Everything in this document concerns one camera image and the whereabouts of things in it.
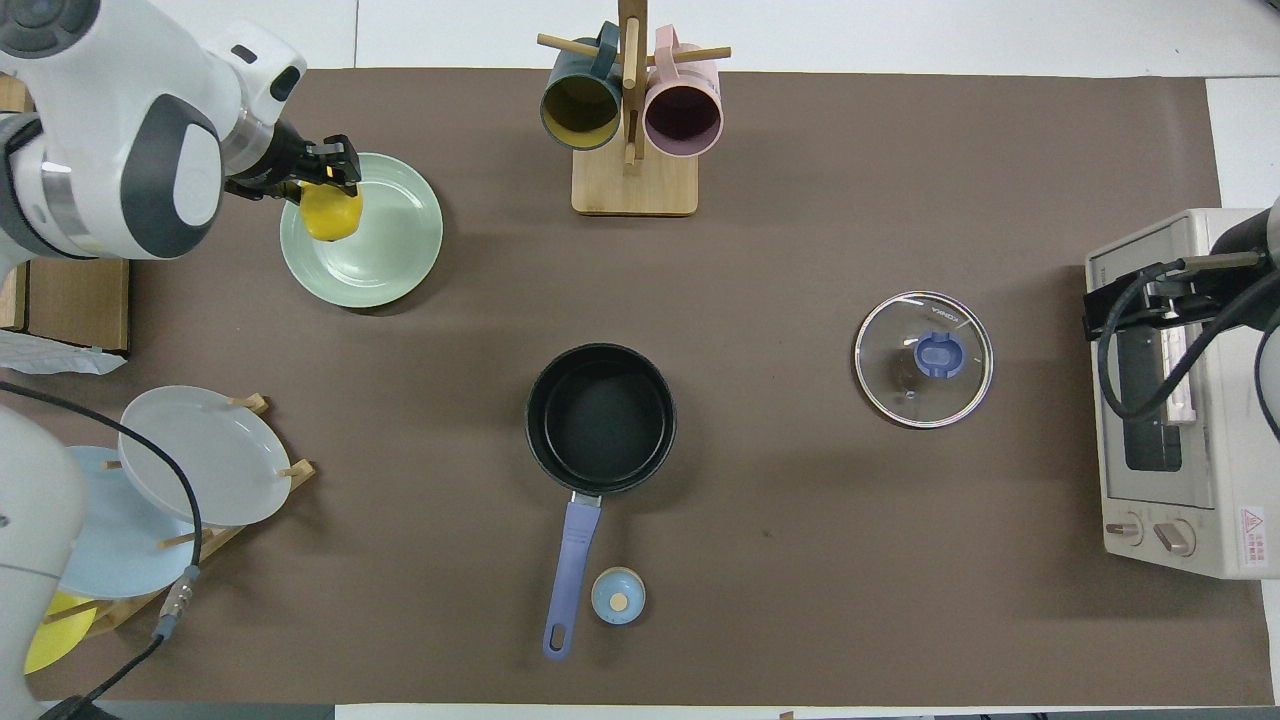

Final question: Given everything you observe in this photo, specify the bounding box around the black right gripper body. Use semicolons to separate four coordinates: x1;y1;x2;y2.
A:
1084;252;1263;343

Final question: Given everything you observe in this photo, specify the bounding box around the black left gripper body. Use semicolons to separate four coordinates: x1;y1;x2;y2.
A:
225;118;346;203

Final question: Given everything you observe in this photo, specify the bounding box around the yellow potato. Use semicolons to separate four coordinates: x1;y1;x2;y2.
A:
300;182;364;243

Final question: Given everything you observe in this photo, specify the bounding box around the glass lid with purple knob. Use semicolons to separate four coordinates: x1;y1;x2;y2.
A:
855;291;995;430

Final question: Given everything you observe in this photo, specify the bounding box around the pale green plate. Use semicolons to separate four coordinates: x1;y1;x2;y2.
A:
280;152;444;309

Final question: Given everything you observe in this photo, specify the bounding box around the grey plate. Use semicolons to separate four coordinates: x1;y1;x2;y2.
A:
118;386;294;528

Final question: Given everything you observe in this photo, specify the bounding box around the light blue plate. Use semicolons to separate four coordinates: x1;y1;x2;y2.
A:
60;446;201;600

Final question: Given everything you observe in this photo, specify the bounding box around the wooden plate rack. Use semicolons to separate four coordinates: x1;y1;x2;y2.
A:
42;393;317;636

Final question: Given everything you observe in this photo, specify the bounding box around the yellow plate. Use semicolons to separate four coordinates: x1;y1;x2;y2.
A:
25;592;99;676

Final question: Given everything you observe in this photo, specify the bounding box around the beige toaster oven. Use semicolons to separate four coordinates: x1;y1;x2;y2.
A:
1086;208;1280;580

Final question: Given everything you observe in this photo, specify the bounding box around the wooden shelf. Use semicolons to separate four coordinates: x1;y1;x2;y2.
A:
0;75;131;353

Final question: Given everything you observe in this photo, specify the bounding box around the dark teal mug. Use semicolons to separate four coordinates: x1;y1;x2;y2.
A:
540;22;624;152

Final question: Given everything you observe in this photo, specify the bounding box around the crumpled white paper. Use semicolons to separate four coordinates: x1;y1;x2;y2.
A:
0;330;129;376

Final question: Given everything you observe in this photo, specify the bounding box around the wooden mug tree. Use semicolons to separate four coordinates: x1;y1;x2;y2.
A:
537;0;732;217

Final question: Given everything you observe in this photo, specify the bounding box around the pink mug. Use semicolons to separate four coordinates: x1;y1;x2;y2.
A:
643;25;724;159

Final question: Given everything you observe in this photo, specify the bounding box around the brown table mat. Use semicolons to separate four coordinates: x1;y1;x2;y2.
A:
0;68;1273;706

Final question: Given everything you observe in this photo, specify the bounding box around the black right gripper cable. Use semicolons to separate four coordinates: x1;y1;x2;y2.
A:
1097;262;1280;446

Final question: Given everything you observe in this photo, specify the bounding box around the black cable with metal connector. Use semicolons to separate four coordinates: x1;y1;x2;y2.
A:
0;380;204;720

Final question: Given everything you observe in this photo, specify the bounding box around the black pot with purple handle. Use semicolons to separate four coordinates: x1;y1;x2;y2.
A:
525;343;678;661

